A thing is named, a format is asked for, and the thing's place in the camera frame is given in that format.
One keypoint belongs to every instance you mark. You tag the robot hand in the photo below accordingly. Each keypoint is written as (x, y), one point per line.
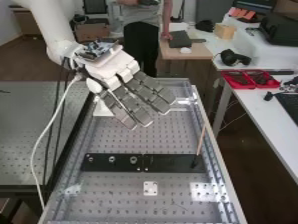
(129, 83)

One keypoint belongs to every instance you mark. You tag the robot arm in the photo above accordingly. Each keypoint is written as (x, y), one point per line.
(49, 20)

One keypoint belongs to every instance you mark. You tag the person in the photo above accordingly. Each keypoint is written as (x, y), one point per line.
(142, 36)

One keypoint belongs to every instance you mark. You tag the white mouse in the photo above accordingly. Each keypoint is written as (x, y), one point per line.
(186, 50)

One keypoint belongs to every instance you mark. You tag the wooden desk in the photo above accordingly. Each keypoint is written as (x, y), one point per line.
(195, 55)

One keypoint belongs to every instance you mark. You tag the cardboard box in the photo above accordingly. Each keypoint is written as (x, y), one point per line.
(91, 32)

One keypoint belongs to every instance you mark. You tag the flat black pad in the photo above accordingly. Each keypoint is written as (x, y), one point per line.
(180, 39)

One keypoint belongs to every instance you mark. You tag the metal bearing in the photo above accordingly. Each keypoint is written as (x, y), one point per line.
(134, 160)

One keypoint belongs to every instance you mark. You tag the small metal nut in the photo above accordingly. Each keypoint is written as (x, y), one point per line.
(113, 159)
(91, 159)

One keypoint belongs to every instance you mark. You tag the thin stick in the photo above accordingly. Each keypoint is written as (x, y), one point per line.
(202, 140)

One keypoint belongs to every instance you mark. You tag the black headphones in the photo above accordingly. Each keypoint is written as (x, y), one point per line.
(231, 56)

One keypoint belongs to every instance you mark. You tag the red tray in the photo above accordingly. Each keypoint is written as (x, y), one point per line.
(239, 80)
(264, 78)

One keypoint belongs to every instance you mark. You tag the black plate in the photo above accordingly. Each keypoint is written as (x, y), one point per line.
(174, 164)

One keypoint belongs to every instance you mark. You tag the small wooden box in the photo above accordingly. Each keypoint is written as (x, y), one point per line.
(224, 31)

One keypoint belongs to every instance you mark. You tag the white square block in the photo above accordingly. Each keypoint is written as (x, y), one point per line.
(151, 188)

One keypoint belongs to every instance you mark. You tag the white desk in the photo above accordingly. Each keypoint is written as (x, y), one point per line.
(275, 58)
(267, 123)

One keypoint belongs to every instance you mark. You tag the clear box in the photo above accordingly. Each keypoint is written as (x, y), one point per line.
(178, 200)

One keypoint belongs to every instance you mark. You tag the black keyboard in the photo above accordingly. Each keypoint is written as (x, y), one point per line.
(289, 106)

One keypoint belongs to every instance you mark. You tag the large black case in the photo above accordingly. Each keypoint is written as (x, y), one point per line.
(282, 31)

